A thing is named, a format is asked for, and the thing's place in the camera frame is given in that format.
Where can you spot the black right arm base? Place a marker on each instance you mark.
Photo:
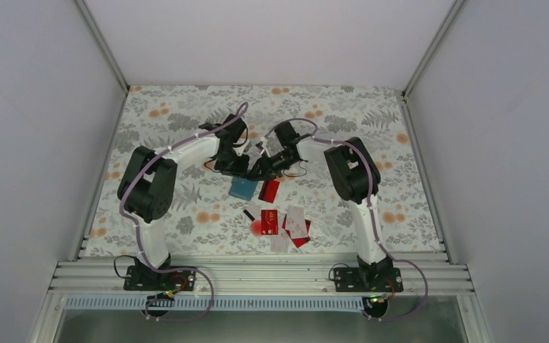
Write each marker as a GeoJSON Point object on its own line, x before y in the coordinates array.
{"type": "Point", "coordinates": [380, 276]}

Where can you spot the white cable duct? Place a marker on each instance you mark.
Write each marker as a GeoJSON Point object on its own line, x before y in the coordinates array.
{"type": "Point", "coordinates": [197, 303]}

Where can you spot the aluminium corner post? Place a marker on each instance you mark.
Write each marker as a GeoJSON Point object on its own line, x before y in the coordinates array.
{"type": "Point", "coordinates": [432, 48]}
{"type": "Point", "coordinates": [102, 44]}

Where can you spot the aluminium corner post left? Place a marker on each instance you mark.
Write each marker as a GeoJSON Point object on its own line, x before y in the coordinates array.
{"type": "Point", "coordinates": [102, 44]}

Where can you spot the aluminium rail frame front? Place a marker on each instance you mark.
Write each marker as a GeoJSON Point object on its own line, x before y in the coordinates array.
{"type": "Point", "coordinates": [265, 275]}

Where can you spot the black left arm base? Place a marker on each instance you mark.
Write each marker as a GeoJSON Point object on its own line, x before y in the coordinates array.
{"type": "Point", "coordinates": [139, 277]}

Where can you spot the white VIP chip card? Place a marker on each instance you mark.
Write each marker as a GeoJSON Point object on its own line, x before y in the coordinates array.
{"type": "Point", "coordinates": [295, 222]}

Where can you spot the blue leather card holder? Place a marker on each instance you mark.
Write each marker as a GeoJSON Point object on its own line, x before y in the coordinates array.
{"type": "Point", "coordinates": [242, 188]}

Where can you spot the aluminium corner post right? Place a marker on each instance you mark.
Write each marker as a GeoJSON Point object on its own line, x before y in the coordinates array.
{"type": "Point", "coordinates": [432, 48]}

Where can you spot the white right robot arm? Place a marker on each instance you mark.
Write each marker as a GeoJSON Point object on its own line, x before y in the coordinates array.
{"type": "Point", "coordinates": [353, 174]}

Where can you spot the red VIP card face up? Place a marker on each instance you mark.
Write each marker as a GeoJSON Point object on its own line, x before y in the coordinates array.
{"type": "Point", "coordinates": [269, 222]}

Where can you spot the white card with red circle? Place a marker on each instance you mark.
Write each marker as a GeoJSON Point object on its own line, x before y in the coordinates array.
{"type": "Point", "coordinates": [255, 224]}

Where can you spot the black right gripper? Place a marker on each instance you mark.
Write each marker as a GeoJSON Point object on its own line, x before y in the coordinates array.
{"type": "Point", "coordinates": [268, 172]}

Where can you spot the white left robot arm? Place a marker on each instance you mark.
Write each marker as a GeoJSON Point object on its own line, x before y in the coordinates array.
{"type": "Point", "coordinates": [147, 188]}

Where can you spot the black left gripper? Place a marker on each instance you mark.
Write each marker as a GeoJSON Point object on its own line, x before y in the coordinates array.
{"type": "Point", "coordinates": [240, 171]}

